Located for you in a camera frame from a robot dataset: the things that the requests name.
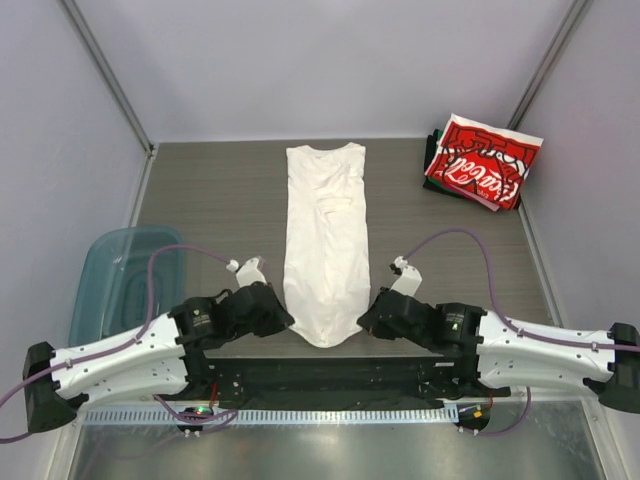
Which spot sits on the aluminium frame post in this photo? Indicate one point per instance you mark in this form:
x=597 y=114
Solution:
x=103 y=66
x=562 y=37

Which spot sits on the left aluminium frame post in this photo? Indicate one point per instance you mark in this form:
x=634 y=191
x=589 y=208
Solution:
x=103 y=66

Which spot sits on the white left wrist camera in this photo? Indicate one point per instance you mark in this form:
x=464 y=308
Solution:
x=249 y=272

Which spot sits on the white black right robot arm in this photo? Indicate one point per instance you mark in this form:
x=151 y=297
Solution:
x=512 y=353

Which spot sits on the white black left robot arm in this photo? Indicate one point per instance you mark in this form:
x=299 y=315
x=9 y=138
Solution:
x=165 y=357

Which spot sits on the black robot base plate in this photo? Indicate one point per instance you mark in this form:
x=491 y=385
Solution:
x=335 y=384

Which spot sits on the dark folded t-shirt stack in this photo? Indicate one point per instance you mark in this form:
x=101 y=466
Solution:
x=481 y=176

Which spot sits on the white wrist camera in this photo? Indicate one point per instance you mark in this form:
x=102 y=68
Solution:
x=249 y=272
x=408 y=278

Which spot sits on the right aluminium frame post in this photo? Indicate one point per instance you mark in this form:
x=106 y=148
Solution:
x=562 y=37

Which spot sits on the aluminium rail extrusion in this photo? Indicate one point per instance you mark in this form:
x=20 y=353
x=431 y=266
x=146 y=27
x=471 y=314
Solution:
x=521 y=394

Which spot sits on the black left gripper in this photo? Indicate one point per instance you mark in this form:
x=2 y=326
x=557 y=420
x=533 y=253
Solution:
x=280 y=319

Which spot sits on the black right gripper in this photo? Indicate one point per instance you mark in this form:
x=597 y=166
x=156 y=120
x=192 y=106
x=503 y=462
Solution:
x=375 y=325

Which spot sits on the white slotted cable duct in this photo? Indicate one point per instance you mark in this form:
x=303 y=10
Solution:
x=156 y=415

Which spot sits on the blue transparent plastic bin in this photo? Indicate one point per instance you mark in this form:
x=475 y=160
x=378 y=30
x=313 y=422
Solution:
x=112 y=295

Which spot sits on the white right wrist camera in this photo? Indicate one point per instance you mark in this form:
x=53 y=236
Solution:
x=408 y=278

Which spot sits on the white t-shirt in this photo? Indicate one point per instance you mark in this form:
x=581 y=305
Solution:
x=326 y=282

